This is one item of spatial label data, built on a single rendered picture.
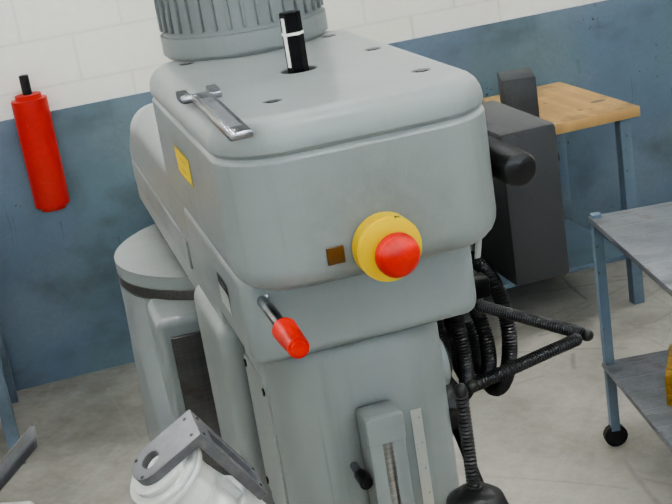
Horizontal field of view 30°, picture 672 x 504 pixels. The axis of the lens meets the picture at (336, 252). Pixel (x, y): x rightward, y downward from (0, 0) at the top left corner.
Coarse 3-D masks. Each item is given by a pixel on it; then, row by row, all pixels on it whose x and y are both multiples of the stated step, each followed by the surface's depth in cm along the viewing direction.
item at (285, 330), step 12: (264, 300) 118; (264, 312) 117; (276, 312) 115; (276, 324) 111; (288, 324) 110; (276, 336) 110; (288, 336) 108; (300, 336) 107; (288, 348) 107; (300, 348) 107
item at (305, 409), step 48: (384, 336) 129; (432, 336) 132; (288, 384) 129; (336, 384) 129; (384, 384) 130; (432, 384) 133; (288, 432) 131; (336, 432) 130; (432, 432) 134; (288, 480) 134; (336, 480) 132; (432, 480) 135
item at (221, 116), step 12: (180, 96) 120; (192, 96) 119; (204, 96) 117; (216, 96) 119; (204, 108) 112; (216, 108) 111; (228, 108) 110; (216, 120) 106; (228, 120) 105; (240, 120) 104; (228, 132) 101; (240, 132) 100; (252, 132) 100
